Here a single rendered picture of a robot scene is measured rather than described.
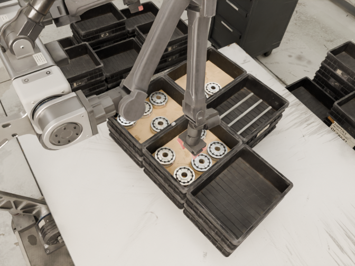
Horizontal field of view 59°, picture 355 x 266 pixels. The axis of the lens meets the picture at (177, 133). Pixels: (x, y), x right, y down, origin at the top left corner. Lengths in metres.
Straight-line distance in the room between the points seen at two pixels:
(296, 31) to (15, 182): 3.27
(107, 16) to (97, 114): 2.13
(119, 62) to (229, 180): 1.52
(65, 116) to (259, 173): 1.03
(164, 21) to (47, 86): 0.37
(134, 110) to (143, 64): 0.13
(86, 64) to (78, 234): 1.38
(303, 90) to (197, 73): 1.97
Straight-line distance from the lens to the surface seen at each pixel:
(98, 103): 0.90
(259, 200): 1.54
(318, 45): 3.97
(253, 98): 1.90
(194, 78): 1.05
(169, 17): 0.93
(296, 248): 1.67
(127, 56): 2.73
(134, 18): 3.15
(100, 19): 2.96
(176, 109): 1.75
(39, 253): 2.09
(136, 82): 0.93
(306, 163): 1.90
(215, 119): 1.18
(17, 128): 1.36
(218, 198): 1.49
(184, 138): 1.24
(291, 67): 3.55
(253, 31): 3.01
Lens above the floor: 2.17
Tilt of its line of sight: 54 degrees down
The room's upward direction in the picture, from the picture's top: 7 degrees clockwise
